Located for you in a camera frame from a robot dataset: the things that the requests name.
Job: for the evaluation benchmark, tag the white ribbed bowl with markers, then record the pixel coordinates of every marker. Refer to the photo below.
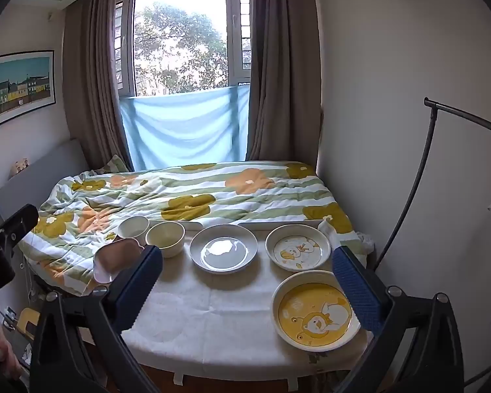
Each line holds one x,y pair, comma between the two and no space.
133,225

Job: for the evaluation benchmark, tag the floral serving tray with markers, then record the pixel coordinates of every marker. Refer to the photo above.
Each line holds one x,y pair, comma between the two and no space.
208,315

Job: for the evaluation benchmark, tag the framed picture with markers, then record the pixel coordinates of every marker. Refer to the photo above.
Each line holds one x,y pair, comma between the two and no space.
20,86

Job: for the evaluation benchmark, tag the floral striped blanket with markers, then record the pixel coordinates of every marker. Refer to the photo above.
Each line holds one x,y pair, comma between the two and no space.
229,192

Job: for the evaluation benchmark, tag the floral pillow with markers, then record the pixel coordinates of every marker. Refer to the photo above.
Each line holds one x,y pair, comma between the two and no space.
114,164

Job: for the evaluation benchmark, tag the black metal stand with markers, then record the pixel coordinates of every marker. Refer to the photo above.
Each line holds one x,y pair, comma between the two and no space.
429,104

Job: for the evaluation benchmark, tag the light blue cloth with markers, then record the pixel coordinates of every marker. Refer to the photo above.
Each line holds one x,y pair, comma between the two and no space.
180,131

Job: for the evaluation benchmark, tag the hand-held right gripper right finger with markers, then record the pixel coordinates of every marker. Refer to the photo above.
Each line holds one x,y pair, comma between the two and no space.
356,290

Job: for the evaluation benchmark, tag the cream bowl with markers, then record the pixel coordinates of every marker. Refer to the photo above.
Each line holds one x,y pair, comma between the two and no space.
165,237

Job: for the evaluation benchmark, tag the grey headboard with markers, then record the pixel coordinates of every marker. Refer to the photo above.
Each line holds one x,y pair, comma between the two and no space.
45,168

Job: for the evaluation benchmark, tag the person's left hand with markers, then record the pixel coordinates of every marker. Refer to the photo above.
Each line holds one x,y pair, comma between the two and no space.
6,352

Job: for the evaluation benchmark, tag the small plush toy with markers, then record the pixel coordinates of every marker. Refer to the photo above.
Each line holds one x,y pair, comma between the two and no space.
19,166

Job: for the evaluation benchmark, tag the window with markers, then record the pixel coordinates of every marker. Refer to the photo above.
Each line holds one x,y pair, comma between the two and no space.
180,41

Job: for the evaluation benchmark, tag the yellow box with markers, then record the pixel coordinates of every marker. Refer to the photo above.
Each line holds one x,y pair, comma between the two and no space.
28,319

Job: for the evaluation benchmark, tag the white duck print plate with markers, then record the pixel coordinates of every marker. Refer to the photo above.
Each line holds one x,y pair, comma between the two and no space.
298,249

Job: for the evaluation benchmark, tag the yellow bear print plate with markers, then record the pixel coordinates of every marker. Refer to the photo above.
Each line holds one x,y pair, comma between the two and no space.
311,315

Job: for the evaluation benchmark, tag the brown curtain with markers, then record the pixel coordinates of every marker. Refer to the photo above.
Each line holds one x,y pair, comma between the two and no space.
282,69
90,90

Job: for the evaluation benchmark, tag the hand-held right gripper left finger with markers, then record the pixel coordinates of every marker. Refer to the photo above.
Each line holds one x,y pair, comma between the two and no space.
143,282

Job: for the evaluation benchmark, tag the pink dish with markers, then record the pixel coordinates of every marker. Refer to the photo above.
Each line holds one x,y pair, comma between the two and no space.
114,258

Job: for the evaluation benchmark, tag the plain white plate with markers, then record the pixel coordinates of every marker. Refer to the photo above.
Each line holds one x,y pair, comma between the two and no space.
223,249

